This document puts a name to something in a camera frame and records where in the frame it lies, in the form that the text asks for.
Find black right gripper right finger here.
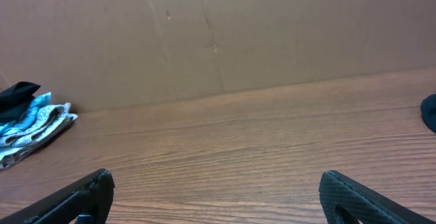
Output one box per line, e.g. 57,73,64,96
319,170,435,224

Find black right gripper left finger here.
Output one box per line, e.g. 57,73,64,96
1,169,115,224

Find black t-shirt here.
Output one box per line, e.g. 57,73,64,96
420,94,436,133

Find grey patterned folded garment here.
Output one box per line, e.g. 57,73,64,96
0,102,79,163

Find light blue folded garment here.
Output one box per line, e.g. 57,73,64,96
1,92,52,136

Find folded black garment on pile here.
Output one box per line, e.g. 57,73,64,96
1,82,40,123

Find brown cardboard back wall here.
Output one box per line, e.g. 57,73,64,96
1,0,435,112

